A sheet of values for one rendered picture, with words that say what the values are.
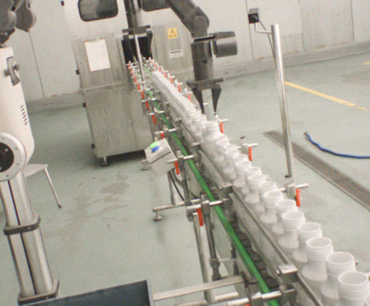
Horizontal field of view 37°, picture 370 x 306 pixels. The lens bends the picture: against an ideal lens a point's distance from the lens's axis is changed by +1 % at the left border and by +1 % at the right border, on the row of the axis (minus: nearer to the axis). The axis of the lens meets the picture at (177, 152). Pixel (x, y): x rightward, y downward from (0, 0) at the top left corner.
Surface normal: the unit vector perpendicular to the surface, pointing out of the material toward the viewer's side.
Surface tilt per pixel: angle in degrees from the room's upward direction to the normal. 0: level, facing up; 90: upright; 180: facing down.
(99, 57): 89
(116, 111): 90
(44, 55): 90
